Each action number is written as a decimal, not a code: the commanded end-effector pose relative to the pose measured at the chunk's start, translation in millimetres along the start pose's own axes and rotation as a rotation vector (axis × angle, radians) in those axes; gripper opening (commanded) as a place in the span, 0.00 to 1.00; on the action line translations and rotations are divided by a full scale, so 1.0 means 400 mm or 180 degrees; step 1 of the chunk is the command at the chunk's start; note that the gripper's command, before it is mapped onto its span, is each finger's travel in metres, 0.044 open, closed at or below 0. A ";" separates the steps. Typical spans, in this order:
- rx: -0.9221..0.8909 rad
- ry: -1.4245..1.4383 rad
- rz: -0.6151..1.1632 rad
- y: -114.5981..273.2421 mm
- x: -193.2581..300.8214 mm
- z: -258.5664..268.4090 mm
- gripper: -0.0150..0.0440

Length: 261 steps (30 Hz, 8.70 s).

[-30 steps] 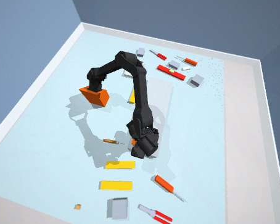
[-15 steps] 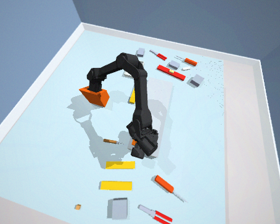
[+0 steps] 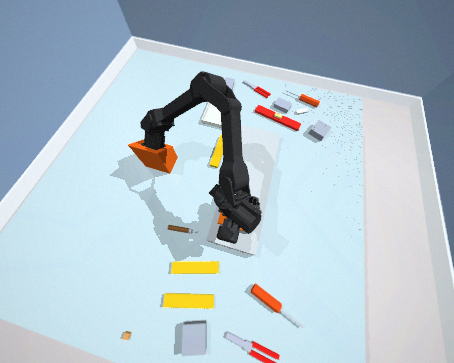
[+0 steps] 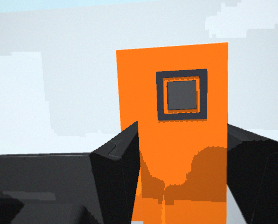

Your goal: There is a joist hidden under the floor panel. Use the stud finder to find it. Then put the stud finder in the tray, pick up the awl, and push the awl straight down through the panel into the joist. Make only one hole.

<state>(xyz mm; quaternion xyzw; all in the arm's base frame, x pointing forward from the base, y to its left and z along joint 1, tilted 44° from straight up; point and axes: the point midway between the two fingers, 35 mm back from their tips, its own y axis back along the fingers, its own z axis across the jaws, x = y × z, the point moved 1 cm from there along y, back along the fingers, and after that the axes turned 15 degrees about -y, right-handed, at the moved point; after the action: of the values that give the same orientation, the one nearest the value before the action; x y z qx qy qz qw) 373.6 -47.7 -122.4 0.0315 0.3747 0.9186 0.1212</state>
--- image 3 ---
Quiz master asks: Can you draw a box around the yellow flat bar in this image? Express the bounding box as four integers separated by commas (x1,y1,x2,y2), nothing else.
210,135,223,168
171,261,219,273
163,293,214,308

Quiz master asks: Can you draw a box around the white shallow tray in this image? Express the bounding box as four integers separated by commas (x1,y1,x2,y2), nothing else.
201,103,221,128

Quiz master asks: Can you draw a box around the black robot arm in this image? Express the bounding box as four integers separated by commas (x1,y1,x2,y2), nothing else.
140,71,262,234

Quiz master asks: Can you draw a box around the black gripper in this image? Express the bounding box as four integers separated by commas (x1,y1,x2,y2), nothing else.
217,209,241,244

